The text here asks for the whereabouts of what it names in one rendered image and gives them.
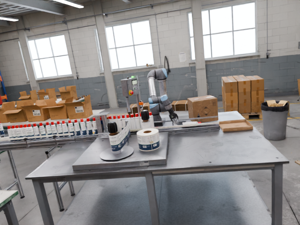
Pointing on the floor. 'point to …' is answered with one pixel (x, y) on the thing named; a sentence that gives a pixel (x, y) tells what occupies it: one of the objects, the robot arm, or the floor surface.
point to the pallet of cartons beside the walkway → (243, 94)
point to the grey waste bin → (274, 124)
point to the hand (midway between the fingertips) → (177, 123)
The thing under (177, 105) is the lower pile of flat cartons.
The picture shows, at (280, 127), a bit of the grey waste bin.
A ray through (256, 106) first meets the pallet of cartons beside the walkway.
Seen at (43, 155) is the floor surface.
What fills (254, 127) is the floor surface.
